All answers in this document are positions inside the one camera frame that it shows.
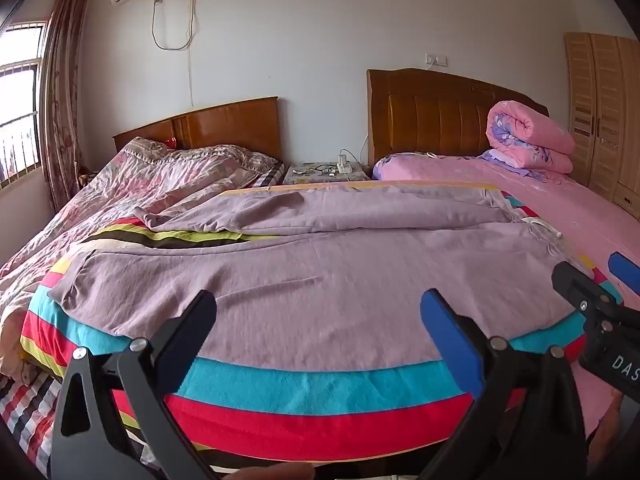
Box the purple pants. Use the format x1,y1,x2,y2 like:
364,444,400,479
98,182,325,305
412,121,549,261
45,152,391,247
47,184,591,363

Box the air conditioner power cord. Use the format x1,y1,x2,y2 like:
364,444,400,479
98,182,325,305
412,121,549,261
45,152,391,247
151,0,197,52

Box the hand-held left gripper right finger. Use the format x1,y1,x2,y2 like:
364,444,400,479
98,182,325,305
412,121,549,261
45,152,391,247
420,288,587,480

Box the tall wooden padded headboard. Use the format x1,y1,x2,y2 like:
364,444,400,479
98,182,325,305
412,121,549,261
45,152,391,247
366,68,550,178

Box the light wooden wardrobe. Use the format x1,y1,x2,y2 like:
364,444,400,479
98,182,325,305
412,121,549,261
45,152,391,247
564,31,640,211

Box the rolled pink quilt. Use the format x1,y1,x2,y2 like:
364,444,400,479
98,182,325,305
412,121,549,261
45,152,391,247
479,100,577,181

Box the low wooden headboard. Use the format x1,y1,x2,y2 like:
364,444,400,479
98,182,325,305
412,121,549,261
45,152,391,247
112,96,284,163

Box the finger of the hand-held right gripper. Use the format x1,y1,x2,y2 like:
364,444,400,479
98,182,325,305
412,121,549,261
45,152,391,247
552,261,624,317
608,252,640,309

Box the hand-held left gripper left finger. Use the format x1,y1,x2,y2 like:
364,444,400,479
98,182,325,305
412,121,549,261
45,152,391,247
48,289,221,480

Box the purple floral pillow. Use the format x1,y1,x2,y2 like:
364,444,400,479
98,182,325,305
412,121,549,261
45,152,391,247
372,154,416,181

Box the white cord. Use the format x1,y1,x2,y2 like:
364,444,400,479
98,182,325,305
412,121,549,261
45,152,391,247
520,216,564,256

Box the checked bed sheet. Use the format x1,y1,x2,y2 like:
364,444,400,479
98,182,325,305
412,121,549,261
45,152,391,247
0,365,166,480

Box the floral pink quilt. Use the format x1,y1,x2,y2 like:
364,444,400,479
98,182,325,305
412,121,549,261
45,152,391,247
0,137,281,376

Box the floral pink curtain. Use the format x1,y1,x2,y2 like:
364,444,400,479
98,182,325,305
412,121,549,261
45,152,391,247
40,0,93,198

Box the pink bed sheet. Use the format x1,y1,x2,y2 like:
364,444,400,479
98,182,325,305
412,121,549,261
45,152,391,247
372,152,640,441

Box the striped colourful blanket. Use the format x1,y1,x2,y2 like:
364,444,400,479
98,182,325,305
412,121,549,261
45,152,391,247
20,182,626,466

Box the nightstand with patterned top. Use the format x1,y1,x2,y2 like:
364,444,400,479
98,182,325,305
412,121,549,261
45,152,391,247
283,161,372,185

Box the person's left hand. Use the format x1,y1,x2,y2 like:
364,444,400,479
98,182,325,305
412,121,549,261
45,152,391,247
235,462,317,480

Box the barred window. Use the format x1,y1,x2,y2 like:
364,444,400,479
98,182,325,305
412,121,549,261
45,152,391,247
0,21,48,190

